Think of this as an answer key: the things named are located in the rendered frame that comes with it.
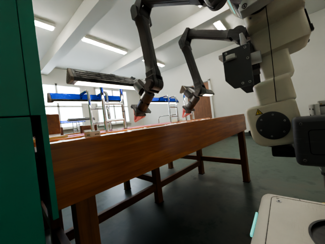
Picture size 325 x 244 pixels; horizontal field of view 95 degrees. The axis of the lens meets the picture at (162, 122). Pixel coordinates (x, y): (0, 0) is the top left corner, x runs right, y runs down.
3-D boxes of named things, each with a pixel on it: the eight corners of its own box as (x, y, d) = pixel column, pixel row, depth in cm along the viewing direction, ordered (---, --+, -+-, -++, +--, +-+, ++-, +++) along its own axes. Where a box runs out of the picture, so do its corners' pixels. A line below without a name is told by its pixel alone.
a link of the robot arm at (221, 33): (181, 24, 106) (188, 30, 114) (176, 45, 110) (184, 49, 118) (248, 24, 81) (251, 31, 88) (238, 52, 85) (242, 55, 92)
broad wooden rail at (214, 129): (245, 129, 171) (243, 113, 170) (55, 212, 40) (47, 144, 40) (235, 129, 179) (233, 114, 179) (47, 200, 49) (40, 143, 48)
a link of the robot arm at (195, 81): (183, 36, 106) (190, 41, 114) (176, 41, 110) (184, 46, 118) (202, 92, 101) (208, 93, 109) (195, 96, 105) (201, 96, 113)
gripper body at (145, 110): (129, 107, 79) (134, 96, 75) (144, 107, 86) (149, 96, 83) (135, 115, 76) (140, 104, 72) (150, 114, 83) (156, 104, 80)
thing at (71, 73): (160, 89, 116) (159, 80, 116) (70, 80, 72) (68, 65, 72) (154, 91, 122) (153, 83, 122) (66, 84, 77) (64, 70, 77)
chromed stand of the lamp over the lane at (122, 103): (143, 140, 103) (136, 76, 103) (117, 145, 89) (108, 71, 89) (128, 140, 117) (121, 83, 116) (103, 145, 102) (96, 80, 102)
